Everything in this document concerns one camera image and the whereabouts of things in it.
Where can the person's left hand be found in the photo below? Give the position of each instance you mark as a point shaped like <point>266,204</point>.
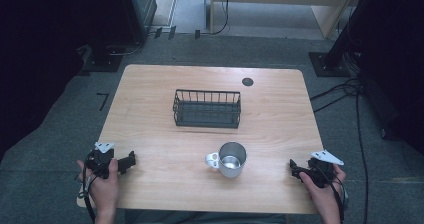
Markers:
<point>105,190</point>

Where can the person's right hand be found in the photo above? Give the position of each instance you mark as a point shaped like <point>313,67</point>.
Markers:
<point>325,197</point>

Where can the black curtain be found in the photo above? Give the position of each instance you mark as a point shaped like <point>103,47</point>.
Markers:
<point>396,67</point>
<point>40,50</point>

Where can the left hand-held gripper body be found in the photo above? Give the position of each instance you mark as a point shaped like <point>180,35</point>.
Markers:
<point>100,160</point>

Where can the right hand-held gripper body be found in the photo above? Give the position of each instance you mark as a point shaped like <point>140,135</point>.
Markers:
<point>321,174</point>

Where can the black round table grommet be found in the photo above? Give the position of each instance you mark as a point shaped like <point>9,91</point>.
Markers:
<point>247,81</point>

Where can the black metal stand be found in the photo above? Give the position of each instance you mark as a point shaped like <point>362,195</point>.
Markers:
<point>103,60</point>
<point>330,64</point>

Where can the black cabinet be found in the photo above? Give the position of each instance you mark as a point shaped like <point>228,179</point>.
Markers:
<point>143,10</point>

